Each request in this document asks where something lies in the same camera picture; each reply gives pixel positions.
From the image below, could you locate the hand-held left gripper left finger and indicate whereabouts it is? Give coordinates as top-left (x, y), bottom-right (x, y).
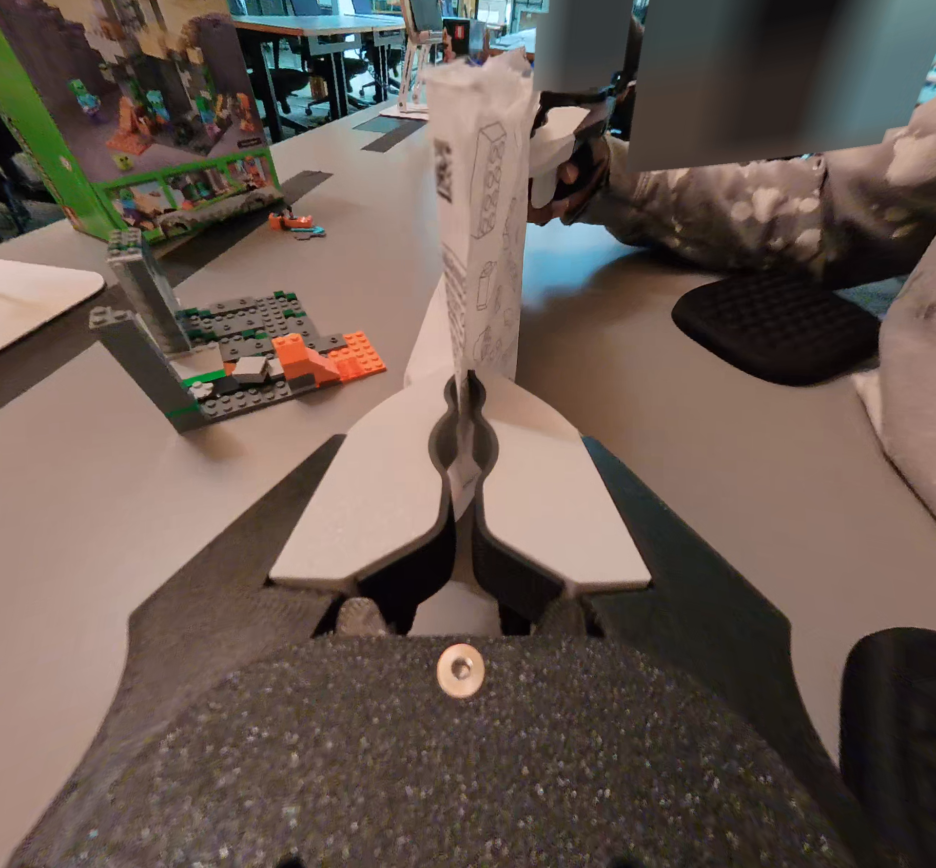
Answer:
top-left (269, 368), bottom-right (465, 637)

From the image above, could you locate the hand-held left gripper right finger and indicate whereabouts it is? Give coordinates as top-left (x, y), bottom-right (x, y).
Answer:
top-left (468, 368), bottom-right (653, 637)

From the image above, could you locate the partly built grey lego model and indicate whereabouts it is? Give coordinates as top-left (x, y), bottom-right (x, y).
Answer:
top-left (89, 228), bottom-right (389, 434)

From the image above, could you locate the white printed paper bag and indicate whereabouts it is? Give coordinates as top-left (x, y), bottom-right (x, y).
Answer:
top-left (404, 49), bottom-right (540, 637)

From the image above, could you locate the person's right forearm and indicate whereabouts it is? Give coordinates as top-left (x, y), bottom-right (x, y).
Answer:
top-left (585, 104), bottom-right (936, 291)

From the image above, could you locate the small orange lego figure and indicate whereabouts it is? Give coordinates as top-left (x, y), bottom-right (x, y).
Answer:
top-left (268, 206), bottom-right (328, 241)

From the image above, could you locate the green lego set box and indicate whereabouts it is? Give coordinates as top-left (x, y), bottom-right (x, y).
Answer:
top-left (0, 0), bottom-right (282, 244)

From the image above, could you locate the person's right hand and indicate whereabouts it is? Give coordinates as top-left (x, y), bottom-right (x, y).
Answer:
top-left (541, 137), bottom-right (614, 227)

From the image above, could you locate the wooden-edged office desk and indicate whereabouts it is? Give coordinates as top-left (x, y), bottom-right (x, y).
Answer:
top-left (233, 13), bottom-right (407, 125)

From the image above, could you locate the black mesh armrest pad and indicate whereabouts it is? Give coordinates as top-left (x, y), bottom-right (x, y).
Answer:
top-left (671, 269), bottom-right (882, 386)
top-left (839, 627), bottom-right (936, 850)

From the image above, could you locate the grey splattered hoodie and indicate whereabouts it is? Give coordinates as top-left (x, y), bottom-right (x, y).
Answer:
top-left (854, 239), bottom-right (936, 518)

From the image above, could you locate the white stand with wooden board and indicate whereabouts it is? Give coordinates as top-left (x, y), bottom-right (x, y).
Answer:
top-left (0, 259), bottom-right (107, 351)

